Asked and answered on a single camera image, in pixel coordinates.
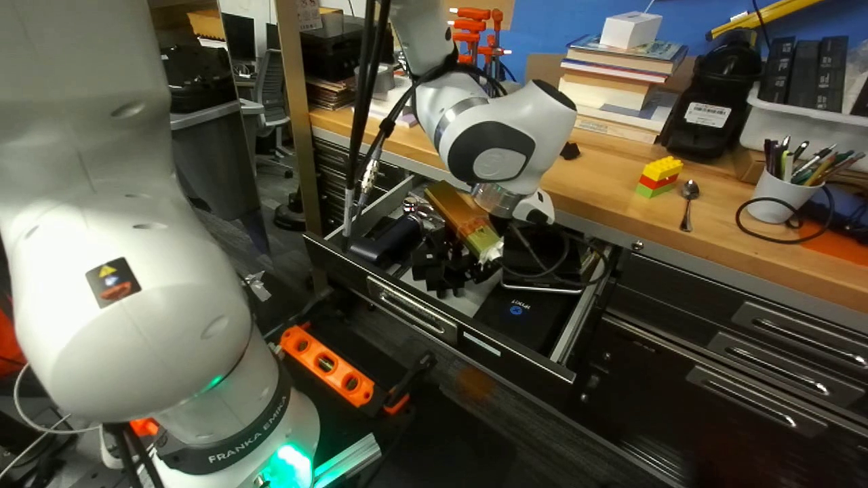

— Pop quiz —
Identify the black equipment case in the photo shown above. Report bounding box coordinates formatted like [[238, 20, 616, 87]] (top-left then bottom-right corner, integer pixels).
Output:
[[153, 36, 243, 116]]

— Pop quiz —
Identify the stack of flat boards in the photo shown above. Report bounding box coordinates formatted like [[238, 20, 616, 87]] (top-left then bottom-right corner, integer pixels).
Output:
[[304, 75, 361, 113]]

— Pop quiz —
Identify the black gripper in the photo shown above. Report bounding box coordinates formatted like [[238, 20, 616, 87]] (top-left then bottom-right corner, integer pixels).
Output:
[[499, 219, 552, 266]]

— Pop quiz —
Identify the white plastic bin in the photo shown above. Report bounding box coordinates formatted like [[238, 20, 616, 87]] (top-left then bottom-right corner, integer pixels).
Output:
[[738, 83, 868, 157]]

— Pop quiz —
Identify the black cable loop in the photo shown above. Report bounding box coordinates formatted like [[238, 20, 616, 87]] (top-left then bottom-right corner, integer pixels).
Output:
[[731, 189, 841, 247]]

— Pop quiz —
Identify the black desk monitor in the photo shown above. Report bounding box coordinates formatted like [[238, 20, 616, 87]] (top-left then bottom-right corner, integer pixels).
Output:
[[223, 12, 261, 67]]

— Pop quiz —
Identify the black plastic bracket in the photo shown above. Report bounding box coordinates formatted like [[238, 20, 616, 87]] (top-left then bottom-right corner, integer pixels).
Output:
[[410, 251, 453, 279]]

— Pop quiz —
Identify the grey metal drawer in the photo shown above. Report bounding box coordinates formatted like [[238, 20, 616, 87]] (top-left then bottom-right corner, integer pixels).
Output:
[[301, 171, 617, 413]]

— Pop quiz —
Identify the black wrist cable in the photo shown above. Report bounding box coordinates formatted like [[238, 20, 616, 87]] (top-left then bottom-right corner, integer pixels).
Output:
[[499, 222, 590, 291]]

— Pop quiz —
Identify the yellow bar tool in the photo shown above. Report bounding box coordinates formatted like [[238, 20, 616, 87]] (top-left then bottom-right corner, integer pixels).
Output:
[[704, 0, 826, 44]]

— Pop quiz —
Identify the small white box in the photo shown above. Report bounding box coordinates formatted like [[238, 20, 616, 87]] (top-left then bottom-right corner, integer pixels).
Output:
[[598, 9, 665, 54]]

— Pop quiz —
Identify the gold wrist camera bar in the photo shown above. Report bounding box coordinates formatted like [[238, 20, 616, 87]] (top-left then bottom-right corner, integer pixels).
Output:
[[421, 182, 507, 266]]

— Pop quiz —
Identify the black box blue logo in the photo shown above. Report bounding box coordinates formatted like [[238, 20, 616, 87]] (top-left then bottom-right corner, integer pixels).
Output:
[[471, 279, 577, 357]]

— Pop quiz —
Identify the office chair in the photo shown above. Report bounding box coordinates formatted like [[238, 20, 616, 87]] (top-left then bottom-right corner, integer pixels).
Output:
[[240, 49, 297, 184]]

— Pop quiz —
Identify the black orange clamp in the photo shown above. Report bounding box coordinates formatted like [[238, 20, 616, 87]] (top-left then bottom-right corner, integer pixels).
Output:
[[381, 349, 440, 420]]

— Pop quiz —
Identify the metal spoon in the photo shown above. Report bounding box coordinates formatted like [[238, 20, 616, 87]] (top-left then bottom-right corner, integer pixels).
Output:
[[678, 177, 704, 237]]

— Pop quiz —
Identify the white pen cup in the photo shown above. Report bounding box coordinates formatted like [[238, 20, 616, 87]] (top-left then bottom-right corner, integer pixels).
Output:
[[749, 169, 821, 228]]

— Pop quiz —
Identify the thick hardcover book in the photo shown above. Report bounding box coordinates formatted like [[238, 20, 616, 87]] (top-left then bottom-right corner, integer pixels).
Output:
[[577, 92, 667, 132], [571, 75, 673, 116]]

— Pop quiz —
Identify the grey drawer cabinet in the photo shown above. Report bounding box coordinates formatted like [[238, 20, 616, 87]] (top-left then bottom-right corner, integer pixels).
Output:
[[309, 132, 421, 239], [577, 242, 868, 488]]

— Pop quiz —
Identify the blue flat object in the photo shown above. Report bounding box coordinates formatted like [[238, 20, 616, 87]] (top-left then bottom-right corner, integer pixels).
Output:
[[821, 182, 868, 232]]

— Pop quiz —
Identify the black-handled chrome ratchet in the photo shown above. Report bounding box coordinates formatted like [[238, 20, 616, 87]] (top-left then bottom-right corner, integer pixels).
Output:
[[402, 197, 433, 224]]

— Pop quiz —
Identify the black box bracket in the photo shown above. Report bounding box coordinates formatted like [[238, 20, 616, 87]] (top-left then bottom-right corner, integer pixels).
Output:
[[440, 268, 497, 300]]

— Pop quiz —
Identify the black rectangular block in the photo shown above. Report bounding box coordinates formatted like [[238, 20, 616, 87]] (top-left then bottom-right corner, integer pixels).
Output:
[[785, 36, 825, 108], [815, 36, 851, 113], [756, 36, 796, 102]]

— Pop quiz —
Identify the black pouch white label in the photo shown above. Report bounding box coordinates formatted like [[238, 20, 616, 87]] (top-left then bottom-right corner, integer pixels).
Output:
[[653, 36, 765, 165]]

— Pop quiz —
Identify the black plastic part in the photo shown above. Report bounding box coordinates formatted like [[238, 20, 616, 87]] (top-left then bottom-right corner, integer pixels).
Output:
[[423, 262, 463, 298]]

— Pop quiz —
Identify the orange spirit level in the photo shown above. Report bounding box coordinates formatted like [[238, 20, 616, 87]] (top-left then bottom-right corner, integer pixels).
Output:
[[277, 323, 379, 409]]

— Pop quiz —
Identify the green pen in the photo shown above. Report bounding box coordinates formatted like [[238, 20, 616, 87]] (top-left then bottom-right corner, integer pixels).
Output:
[[795, 153, 838, 186]]

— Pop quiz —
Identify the black printer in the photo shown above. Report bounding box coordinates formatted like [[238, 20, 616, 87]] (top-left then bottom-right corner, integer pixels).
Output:
[[297, 12, 375, 83]]

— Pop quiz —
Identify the blue wall board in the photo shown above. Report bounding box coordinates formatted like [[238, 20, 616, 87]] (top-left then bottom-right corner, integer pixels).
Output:
[[503, 0, 868, 60]]

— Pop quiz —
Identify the white floor cable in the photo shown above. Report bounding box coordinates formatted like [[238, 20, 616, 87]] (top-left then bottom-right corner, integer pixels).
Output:
[[8, 349, 105, 476]]

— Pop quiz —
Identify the thin hardcover book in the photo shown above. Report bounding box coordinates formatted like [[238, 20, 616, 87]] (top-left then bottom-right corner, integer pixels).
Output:
[[558, 54, 680, 90], [567, 37, 692, 67]]

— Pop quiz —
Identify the small orange connector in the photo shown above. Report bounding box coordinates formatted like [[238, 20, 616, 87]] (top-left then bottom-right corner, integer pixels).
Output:
[[128, 415, 163, 443]]

